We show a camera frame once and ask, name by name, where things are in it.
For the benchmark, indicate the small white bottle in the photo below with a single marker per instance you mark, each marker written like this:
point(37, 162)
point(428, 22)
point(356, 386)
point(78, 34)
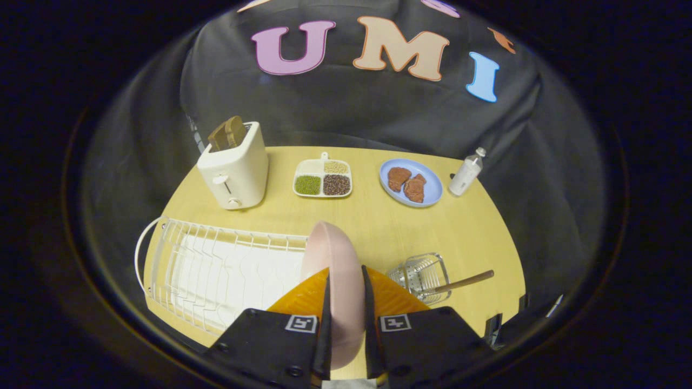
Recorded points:
point(465, 174)

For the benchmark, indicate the black backdrop cloth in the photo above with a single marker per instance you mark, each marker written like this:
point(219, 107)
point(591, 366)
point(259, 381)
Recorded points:
point(346, 102)

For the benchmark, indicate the pink plate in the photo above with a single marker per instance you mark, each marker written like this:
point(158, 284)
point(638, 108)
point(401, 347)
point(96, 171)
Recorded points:
point(335, 259)

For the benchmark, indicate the cream toaster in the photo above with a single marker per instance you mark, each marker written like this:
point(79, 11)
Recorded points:
point(235, 173)

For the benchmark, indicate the brown meat piece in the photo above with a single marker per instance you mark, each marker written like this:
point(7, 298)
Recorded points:
point(399, 178)
point(415, 189)

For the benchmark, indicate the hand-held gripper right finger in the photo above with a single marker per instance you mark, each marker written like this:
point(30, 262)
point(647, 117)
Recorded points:
point(369, 324)

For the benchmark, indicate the white divided tray with beans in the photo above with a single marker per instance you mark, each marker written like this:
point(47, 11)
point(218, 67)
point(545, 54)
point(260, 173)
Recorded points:
point(323, 178)

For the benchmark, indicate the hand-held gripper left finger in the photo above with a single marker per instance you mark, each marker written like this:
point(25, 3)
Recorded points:
point(326, 324)

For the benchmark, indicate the brown toast slice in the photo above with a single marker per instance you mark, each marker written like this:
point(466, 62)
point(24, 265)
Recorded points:
point(217, 138)
point(235, 131)

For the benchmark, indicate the blue plate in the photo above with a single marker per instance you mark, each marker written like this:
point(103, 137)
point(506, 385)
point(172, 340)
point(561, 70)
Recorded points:
point(432, 186)

